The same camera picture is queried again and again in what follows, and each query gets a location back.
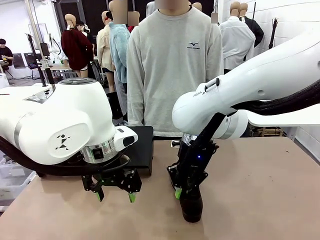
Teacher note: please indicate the mannequin in beige jacket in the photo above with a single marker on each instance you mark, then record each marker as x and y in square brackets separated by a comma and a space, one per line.
[103, 47]

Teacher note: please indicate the person in grey sweatshirt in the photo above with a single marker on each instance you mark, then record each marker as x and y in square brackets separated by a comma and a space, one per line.
[170, 62]

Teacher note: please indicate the black leather shoe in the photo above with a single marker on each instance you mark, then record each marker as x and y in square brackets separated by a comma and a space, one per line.
[191, 210]

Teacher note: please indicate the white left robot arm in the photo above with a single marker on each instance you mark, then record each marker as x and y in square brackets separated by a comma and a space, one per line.
[50, 120]

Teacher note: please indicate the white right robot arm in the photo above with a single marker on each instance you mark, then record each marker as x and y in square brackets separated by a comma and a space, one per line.
[250, 85]

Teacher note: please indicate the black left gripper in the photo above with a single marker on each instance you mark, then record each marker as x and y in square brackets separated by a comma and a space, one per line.
[112, 178]

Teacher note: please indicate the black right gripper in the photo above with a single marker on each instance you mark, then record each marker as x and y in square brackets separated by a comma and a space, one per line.
[192, 170]

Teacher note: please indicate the black boots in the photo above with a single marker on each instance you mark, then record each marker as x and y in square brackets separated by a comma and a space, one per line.
[115, 107]

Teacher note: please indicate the person's right forearm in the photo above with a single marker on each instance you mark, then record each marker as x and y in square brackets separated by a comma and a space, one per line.
[135, 105]

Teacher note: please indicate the mannequin in maroon sweater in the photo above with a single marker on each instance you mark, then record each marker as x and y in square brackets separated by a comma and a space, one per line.
[75, 50]

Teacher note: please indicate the mannequin in black jacket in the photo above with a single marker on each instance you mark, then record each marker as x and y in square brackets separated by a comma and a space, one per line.
[256, 31]

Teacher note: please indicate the clear plastic bin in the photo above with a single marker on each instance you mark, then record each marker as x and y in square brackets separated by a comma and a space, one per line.
[15, 182]

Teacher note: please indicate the mannequin in white shirt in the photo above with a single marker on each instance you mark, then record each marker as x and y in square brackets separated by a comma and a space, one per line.
[236, 42]

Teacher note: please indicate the black chair back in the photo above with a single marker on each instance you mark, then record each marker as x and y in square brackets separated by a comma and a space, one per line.
[17, 60]

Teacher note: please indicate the mannequin in light blue fleece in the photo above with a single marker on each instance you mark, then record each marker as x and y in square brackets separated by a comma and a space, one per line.
[120, 50]

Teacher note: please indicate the mannequin in red top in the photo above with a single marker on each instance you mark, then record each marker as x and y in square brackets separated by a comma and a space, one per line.
[133, 18]

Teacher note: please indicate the seated person in black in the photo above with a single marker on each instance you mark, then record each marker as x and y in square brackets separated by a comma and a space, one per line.
[6, 51]

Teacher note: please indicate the black tripod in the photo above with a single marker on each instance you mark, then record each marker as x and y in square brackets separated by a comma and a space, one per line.
[273, 32]

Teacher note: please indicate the mannequin in grey hoodie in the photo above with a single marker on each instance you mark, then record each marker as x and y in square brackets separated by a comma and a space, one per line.
[150, 8]

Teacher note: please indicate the silver metal pole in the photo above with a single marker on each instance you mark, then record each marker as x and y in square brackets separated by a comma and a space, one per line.
[37, 31]

